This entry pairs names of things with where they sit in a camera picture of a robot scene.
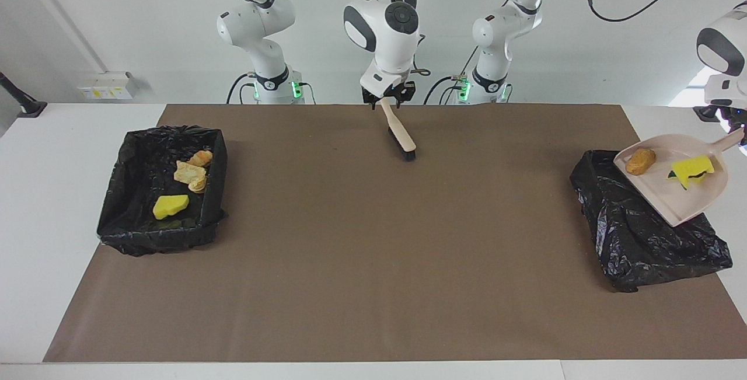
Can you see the yellow sponge chunk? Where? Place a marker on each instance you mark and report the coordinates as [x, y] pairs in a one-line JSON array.
[[170, 206]]

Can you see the brown cork chunk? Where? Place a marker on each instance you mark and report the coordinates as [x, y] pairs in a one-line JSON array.
[[640, 161]]

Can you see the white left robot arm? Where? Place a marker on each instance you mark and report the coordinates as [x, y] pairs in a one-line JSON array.
[[496, 30]]

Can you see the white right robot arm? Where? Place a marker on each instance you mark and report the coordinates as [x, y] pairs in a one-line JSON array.
[[391, 35]]

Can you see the pale greenish foam chunk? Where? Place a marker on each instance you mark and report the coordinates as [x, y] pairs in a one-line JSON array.
[[188, 171], [198, 186]]

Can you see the black bag covered bin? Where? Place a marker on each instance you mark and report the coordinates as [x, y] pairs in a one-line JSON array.
[[642, 251]]

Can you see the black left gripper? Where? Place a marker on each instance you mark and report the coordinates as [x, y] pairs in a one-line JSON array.
[[732, 116]]

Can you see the black bag lined open bin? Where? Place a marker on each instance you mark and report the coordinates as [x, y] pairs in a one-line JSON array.
[[134, 234]]

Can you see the yellow notched sponge piece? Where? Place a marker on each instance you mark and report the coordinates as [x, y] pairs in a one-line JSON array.
[[693, 165]]

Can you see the beige hand brush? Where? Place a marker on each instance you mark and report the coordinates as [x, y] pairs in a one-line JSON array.
[[400, 132]]

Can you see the black clamp stand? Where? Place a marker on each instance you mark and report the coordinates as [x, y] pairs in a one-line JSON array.
[[32, 108], [703, 114]]

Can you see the brown table mat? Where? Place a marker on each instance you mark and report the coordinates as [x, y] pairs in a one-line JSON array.
[[373, 310]]

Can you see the orange striped foam chunk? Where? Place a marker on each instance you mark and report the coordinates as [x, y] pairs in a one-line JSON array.
[[202, 158]]

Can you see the beige plastic dustpan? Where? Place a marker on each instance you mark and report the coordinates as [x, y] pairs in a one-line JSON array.
[[671, 196]]

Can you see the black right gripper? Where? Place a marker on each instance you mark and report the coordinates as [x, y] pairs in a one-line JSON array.
[[405, 91]]

